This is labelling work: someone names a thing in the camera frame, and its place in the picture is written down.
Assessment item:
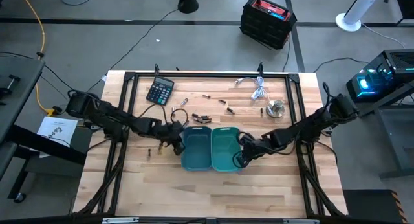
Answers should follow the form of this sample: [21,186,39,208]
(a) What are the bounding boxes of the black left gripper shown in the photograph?
[157,120,186,156]

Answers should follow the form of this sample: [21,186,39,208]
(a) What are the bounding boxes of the black lit computer case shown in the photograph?
[345,49,414,104]

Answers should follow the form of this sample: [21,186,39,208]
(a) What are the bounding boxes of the black looped cable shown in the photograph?
[170,107,190,126]

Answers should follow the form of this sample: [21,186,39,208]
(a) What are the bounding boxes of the black computer cable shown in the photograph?
[312,56,370,73]

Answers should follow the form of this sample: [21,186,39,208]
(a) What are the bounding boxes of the black aluminium rig frame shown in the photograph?
[72,71,349,218]

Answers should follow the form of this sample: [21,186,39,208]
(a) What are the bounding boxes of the black hazard-striped box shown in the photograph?
[342,188,409,223]

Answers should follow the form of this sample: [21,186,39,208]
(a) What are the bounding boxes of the white fan cable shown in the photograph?
[360,22,406,49]

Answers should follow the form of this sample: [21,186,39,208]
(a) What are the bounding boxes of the black cone stand base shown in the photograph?
[177,0,199,14]

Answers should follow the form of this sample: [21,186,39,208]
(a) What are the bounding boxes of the white USB cable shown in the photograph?
[235,76,271,101]

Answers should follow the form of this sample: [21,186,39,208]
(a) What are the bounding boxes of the grey side table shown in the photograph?
[0,57,46,179]

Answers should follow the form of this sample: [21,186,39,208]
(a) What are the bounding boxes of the white printed paper sheet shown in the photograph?
[37,116,78,147]

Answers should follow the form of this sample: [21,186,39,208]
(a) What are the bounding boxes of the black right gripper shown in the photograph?
[233,132,273,169]

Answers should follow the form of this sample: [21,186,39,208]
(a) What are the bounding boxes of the long black floor cable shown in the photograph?
[86,8,179,93]

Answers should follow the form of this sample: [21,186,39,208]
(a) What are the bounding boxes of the white tower fan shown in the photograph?
[335,0,386,32]

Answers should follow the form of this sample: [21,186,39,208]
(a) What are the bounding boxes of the green plastic bin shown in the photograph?
[210,126,243,172]

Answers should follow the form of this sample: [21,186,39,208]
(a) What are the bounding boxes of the yellow cable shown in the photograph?
[17,0,56,117]

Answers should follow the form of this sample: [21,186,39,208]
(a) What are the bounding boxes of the black and red toolbox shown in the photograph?
[239,0,298,50]

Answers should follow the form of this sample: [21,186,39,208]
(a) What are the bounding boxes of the dark grey plastic bin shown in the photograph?
[180,126,213,172]

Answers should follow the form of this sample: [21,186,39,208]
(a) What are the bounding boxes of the black desk calculator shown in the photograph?
[146,76,175,106]

